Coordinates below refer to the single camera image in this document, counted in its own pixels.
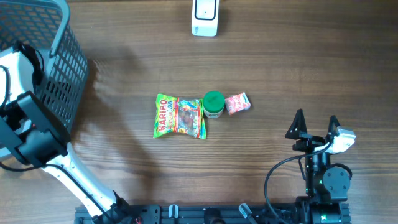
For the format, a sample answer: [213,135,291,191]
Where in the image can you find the white barcode scanner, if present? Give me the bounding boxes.
[191,0,220,37]

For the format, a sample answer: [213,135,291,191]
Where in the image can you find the green Haribo candy bag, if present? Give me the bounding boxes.
[153,93,206,139]

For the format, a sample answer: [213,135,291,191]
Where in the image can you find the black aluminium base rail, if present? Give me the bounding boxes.
[73,203,352,224]

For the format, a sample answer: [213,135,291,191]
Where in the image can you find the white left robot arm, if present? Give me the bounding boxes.
[1,41,139,223]

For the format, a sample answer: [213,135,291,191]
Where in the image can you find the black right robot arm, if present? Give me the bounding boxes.
[285,109,356,223]

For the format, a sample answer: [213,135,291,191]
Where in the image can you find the small pink snack packet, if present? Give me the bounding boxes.
[224,92,251,115]

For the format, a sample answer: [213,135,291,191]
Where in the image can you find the dark grey plastic basket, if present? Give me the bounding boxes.
[1,0,89,130]

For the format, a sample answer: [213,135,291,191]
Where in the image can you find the green lid jar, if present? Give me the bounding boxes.
[203,90,225,119]

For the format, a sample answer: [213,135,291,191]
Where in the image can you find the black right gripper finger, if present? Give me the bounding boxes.
[328,115,341,136]
[285,109,308,139]

